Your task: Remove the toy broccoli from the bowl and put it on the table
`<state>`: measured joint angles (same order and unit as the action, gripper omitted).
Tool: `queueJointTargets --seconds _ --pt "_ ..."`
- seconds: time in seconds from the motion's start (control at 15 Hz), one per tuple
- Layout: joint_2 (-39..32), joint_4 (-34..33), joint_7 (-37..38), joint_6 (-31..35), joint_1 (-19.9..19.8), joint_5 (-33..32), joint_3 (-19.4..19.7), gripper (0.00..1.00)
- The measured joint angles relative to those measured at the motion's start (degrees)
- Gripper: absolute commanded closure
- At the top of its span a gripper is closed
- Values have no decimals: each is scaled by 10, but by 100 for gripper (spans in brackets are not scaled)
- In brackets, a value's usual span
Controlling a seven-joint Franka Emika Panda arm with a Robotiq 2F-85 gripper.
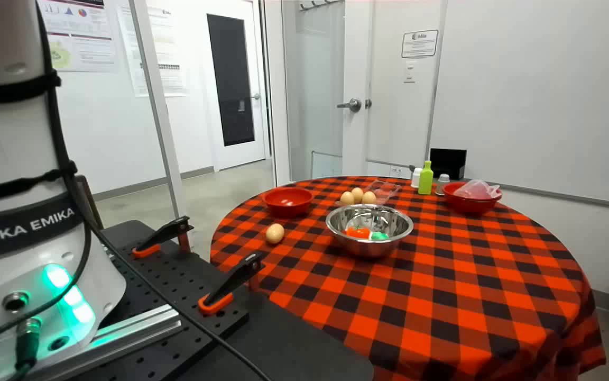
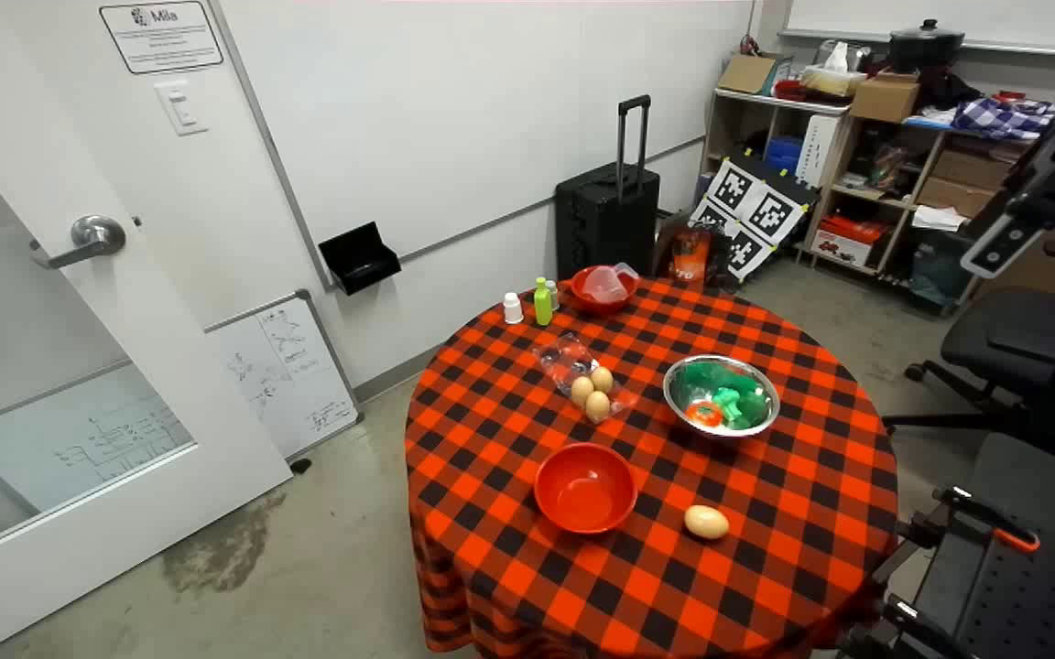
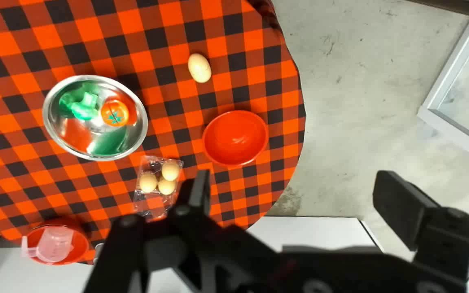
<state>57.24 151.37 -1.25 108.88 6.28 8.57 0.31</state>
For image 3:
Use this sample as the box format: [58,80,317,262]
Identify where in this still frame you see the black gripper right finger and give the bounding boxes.
[373,169,443,252]

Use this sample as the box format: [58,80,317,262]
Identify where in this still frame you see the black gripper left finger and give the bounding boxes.
[185,169,213,216]

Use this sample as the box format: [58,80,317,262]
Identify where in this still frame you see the green toy broccoli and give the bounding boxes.
[57,88,104,122]

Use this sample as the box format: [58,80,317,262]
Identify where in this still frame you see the empty red bowl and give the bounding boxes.
[200,109,270,167]

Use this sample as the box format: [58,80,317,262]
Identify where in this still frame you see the red toy tomato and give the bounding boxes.
[99,96,137,130]

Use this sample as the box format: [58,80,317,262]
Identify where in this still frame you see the red bowl holding cup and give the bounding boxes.
[21,218,91,267]

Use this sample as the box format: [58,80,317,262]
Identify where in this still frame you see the shiny metal bowl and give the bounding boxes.
[41,73,150,163]

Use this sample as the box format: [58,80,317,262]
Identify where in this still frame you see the beige egg in carton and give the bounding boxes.
[156,179,177,197]
[159,161,182,182]
[137,171,159,193]

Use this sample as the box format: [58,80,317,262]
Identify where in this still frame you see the small food items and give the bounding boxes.
[132,153,185,219]

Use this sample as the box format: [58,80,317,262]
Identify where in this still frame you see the loose beige egg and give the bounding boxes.
[185,52,213,84]

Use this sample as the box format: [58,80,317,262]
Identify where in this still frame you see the small framed whiteboard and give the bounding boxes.
[417,16,469,169]

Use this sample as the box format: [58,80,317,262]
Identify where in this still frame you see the clear plastic measuring cup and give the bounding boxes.
[21,226,76,265]

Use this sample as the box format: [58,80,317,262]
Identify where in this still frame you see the orange black checkered tablecloth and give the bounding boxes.
[0,0,308,257]

